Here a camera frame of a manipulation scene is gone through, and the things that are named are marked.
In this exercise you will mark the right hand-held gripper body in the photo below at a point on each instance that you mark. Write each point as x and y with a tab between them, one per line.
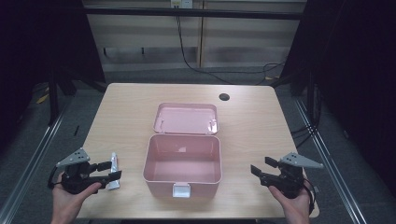
289	182

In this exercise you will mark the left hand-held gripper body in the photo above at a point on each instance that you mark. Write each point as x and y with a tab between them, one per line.
76	182

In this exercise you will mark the white ointment tube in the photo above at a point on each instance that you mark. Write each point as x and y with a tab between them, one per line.
114	165

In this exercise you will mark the pink plastic storage box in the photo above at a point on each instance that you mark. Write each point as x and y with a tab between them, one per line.
182	155

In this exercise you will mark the person's left hand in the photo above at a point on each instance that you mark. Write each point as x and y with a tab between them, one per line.
67	205

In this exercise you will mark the person's right hand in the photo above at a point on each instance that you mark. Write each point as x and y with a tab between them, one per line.
295	210

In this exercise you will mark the black stand leg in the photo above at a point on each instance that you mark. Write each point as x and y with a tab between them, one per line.
53	99

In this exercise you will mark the dark curtain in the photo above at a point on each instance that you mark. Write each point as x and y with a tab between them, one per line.
351	77
40	40

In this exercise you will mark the metal floor rail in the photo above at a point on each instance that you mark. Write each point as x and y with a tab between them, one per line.
28	174
330	165

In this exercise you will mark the black horizontal frame bar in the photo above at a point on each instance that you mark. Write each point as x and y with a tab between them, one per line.
193	13

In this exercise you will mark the white wall outlet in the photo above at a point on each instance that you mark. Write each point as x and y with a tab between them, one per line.
181	3

